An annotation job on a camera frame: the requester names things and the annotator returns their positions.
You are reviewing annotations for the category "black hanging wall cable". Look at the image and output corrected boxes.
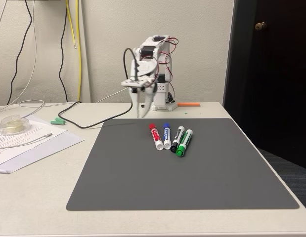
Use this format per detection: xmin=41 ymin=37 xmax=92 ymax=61
xmin=6 ymin=0 xmax=33 ymax=106
xmin=57 ymin=0 xmax=69 ymax=103

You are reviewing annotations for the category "printed paper sheet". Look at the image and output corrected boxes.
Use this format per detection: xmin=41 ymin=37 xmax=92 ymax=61
xmin=0 ymin=115 xmax=68 ymax=152

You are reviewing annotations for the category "grey rubber mat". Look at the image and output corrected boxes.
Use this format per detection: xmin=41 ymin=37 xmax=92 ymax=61
xmin=65 ymin=118 xmax=301 ymax=212

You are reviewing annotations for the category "green dry-erase marker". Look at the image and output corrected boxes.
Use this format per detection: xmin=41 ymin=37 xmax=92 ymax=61
xmin=175 ymin=129 xmax=194 ymax=158

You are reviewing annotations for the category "dark door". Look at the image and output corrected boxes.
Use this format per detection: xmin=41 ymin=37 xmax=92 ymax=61
xmin=223 ymin=0 xmax=306 ymax=171

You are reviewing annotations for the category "white robot power cable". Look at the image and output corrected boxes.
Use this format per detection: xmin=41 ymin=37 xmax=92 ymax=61
xmin=96 ymin=88 xmax=128 ymax=103

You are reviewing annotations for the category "black camera cable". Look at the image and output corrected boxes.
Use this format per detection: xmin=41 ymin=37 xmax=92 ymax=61
xmin=57 ymin=47 xmax=141 ymax=129

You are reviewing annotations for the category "blue dry-erase marker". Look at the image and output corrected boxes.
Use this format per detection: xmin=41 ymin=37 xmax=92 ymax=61
xmin=162 ymin=122 xmax=172 ymax=150

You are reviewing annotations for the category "short yellow wall cable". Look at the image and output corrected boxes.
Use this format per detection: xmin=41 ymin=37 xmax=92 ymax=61
xmin=65 ymin=0 xmax=77 ymax=49

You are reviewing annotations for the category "white gripper camera module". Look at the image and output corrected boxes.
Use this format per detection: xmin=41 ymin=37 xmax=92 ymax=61
xmin=121 ymin=78 xmax=150 ymax=95

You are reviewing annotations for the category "white charging cable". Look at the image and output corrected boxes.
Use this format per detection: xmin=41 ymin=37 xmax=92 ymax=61
xmin=0 ymin=99 xmax=53 ymax=149

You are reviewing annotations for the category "black dry-erase marker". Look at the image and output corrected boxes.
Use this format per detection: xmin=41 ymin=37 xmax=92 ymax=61
xmin=170 ymin=126 xmax=185 ymax=153

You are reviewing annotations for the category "clear tape dispenser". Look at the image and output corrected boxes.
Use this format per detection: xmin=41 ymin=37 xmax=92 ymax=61
xmin=0 ymin=115 xmax=33 ymax=136

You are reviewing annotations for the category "long yellow wall cable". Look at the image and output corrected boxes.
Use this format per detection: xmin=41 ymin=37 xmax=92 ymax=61
xmin=75 ymin=0 xmax=82 ymax=100

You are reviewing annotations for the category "blank white paper sheet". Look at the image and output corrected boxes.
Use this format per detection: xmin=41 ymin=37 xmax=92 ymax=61
xmin=0 ymin=128 xmax=86 ymax=175

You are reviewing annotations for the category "red dry-erase marker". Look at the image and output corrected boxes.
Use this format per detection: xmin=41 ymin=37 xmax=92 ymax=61
xmin=148 ymin=123 xmax=164 ymax=151

